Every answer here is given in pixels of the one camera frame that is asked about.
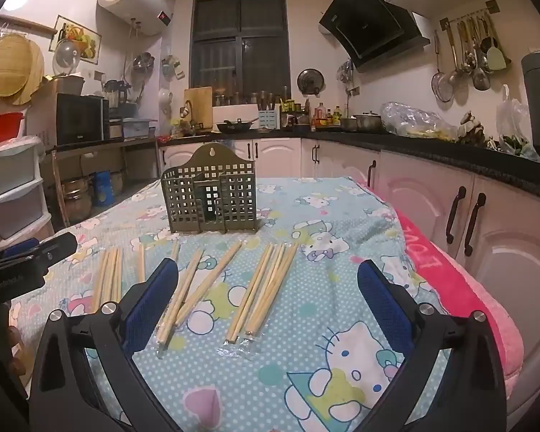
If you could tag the black range hood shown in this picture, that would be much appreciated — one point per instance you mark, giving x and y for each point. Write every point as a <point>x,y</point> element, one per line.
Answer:
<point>369,27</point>

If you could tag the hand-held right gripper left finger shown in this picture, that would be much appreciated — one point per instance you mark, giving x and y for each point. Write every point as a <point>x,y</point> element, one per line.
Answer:
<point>150,306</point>

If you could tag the pale blue storage box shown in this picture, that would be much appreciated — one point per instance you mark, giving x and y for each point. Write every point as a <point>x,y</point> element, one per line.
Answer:
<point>137,128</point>

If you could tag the steel pot on shelf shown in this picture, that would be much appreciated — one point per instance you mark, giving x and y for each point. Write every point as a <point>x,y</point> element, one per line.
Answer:
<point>77,200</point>

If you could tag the steel ladle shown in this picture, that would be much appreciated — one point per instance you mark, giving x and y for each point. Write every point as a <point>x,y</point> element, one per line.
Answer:
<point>480,76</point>

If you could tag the wall utensil rail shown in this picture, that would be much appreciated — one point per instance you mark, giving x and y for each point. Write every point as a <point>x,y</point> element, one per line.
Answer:
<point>468,14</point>

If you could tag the steel colander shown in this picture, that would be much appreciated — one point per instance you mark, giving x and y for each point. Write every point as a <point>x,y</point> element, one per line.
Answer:
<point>144,63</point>

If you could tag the white water heater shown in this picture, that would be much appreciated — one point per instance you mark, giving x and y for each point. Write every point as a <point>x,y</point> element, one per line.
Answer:
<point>130,0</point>

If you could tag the pale green spatula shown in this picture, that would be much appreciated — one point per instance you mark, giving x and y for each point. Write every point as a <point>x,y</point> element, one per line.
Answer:
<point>497,56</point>

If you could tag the blue knife block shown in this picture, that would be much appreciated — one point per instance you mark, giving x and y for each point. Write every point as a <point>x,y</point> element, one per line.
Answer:
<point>269,119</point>

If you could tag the wooden chopstick pair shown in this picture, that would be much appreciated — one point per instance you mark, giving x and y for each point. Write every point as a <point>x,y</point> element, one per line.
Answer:
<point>116,274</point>
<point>263,292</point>
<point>211,279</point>
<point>141,263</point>
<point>100,279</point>
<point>175,252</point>
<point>251,292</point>
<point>276,288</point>
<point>182,297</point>

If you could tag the metal mesh strainer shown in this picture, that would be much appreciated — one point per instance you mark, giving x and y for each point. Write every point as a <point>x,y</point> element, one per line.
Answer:
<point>441,85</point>

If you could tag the white plastic drawer unit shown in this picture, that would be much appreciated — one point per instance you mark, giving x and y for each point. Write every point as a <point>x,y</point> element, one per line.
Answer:
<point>13,180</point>

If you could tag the metal faucet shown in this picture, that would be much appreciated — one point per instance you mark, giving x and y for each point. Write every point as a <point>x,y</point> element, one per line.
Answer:
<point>188,110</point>

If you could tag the metal pot lid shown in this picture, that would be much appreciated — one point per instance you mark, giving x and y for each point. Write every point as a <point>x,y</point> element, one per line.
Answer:
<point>310,82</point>

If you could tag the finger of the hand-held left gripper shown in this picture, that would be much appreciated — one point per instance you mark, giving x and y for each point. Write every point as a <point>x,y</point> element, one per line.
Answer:
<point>58,246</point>
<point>22,250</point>

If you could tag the white plastic jug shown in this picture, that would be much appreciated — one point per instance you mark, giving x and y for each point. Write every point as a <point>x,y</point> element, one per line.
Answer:
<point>165,101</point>

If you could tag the wooden shelf rack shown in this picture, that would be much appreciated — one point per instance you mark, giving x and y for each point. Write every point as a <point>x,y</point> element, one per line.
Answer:
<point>99,145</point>

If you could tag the glass pot lid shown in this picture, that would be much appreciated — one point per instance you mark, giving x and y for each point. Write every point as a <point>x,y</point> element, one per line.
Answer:
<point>66,56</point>

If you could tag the cluster of sauce bottles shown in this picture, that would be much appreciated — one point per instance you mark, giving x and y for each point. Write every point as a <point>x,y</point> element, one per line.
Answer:
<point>326,114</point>

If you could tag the white plastic bag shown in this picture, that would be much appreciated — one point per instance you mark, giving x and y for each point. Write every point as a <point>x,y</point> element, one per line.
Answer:
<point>513,117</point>

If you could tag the white lower cabinets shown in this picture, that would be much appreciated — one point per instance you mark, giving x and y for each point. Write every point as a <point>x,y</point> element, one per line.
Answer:
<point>414,189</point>

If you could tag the pile of ginger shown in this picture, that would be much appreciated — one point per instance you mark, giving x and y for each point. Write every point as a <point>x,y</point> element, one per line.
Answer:
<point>472,128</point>

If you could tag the cartoon cat printed blanket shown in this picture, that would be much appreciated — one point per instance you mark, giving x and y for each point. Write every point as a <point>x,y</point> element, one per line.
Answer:
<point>270,369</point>

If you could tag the clear plastic bag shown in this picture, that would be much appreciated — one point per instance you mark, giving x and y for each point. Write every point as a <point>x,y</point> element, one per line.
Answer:
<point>414,119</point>

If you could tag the wooden cutting board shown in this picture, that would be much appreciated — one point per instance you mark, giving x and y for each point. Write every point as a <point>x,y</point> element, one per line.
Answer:
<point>200,108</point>

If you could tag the red plastic basin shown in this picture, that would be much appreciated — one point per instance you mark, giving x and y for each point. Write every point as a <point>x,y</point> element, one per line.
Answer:
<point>0,128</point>

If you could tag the black microwave oven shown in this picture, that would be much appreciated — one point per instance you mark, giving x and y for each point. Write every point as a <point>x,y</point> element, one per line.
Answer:
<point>78,119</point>

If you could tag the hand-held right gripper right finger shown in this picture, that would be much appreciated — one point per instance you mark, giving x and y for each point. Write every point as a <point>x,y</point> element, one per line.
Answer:
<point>384,306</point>

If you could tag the black wok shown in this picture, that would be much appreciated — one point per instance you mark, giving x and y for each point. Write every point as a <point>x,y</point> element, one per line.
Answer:
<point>236,125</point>

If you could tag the round bamboo tray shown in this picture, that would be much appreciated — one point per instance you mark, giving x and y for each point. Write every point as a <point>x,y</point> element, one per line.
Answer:
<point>11,65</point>

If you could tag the blue canister on shelf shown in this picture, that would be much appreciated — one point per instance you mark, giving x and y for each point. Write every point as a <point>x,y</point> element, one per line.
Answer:
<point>102,186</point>

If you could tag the green plastic utensil holder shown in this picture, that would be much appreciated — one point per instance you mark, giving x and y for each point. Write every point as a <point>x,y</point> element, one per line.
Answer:
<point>182,198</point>

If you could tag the dark kitchen window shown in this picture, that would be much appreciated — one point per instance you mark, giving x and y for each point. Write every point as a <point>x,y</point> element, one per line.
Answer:
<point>238,54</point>

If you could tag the black blender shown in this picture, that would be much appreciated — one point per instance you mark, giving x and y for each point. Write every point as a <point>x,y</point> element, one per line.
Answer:
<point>115,94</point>

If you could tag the pink fleece blanket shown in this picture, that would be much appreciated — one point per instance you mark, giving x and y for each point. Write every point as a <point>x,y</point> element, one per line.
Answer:
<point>468,306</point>

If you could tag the fruit wall poster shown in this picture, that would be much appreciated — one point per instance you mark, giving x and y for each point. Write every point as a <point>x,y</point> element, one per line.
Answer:
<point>78,36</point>

